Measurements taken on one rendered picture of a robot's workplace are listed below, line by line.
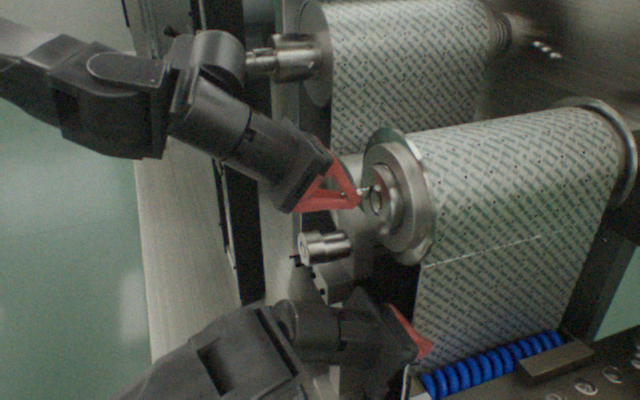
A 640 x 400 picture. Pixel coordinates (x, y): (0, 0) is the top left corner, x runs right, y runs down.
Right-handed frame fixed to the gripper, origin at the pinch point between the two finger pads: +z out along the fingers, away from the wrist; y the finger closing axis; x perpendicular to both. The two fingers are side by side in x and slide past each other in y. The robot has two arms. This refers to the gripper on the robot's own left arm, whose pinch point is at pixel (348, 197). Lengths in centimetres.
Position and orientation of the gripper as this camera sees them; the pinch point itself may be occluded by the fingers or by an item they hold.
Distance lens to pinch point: 49.1
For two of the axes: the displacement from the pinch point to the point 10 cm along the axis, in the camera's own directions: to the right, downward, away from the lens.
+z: 7.5, 4.0, 5.2
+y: 3.3, 4.5, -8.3
